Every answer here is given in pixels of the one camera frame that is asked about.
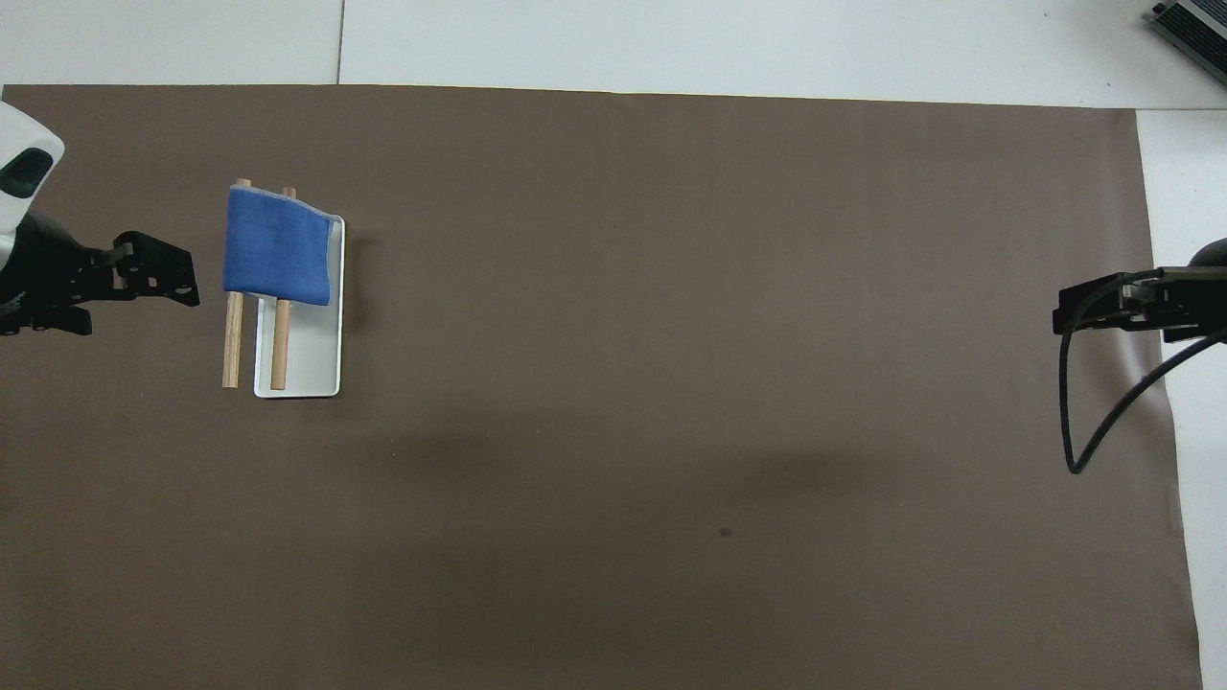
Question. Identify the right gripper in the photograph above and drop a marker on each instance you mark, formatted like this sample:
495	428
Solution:
1198	302

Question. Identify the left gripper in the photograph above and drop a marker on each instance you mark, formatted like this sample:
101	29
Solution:
43	264

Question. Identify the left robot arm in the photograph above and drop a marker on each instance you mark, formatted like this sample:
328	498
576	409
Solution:
27	126

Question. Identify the blue towel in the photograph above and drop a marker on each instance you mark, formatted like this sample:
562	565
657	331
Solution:
278	244

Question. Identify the wooden bar rack white base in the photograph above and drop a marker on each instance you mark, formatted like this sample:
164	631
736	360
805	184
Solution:
312	355

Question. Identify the grey metal box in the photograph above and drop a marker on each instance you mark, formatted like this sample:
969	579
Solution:
1196	24

